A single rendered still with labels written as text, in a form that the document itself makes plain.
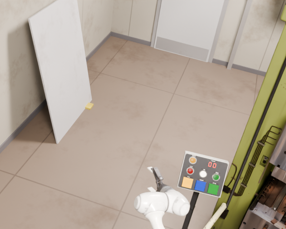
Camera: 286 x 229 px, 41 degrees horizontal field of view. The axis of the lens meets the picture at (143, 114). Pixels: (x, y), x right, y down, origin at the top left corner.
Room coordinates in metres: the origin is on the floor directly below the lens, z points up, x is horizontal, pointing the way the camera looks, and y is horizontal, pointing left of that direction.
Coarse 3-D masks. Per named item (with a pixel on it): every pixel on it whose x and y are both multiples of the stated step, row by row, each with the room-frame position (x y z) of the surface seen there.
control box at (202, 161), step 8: (192, 152) 2.25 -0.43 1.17; (184, 160) 2.16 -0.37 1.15; (200, 160) 2.17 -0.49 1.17; (208, 160) 2.17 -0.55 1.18; (216, 160) 2.17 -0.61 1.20; (224, 160) 2.21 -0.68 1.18; (184, 168) 2.13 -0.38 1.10; (192, 168) 2.13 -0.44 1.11; (200, 168) 2.14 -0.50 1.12; (208, 168) 2.14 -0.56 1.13; (216, 168) 2.14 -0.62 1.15; (224, 168) 2.14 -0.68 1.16; (184, 176) 2.10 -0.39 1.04; (192, 176) 2.10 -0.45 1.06; (200, 176) 2.10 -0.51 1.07; (208, 176) 2.10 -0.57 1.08; (224, 176) 2.11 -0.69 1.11; (192, 184) 2.07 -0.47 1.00; (208, 184) 2.07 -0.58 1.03; (216, 184) 2.07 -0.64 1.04; (200, 192) 2.04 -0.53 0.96
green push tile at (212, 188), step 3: (210, 183) 2.08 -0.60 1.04; (210, 186) 2.06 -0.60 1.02; (213, 186) 2.06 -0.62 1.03; (216, 186) 2.06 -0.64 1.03; (207, 189) 2.05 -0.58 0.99; (210, 189) 2.05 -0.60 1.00; (213, 189) 2.05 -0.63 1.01; (216, 189) 2.05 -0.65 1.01; (207, 192) 2.04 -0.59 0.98; (210, 192) 2.04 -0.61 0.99; (213, 192) 2.04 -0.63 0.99; (216, 192) 2.04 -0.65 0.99
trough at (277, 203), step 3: (285, 186) 2.23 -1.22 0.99; (285, 189) 2.20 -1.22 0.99; (282, 192) 2.17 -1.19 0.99; (285, 192) 2.17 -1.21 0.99; (282, 195) 2.13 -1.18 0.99; (279, 198) 2.10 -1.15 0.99; (282, 198) 2.10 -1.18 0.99; (276, 201) 2.06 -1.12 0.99; (279, 201) 2.06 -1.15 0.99; (276, 204) 2.03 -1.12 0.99; (279, 204) 2.03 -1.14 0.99; (273, 207) 1.99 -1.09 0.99; (276, 207) 2.00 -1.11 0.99
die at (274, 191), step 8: (280, 184) 2.25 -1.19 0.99; (264, 192) 2.14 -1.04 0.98; (272, 192) 2.14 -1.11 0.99; (280, 192) 2.15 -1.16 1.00; (264, 200) 2.05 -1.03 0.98; (272, 200) 2.06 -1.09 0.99; (264, 208) 2.00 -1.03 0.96; (280, 208) 1.99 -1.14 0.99; (272, 216) 1.96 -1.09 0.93; (280, 216) 1.93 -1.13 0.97
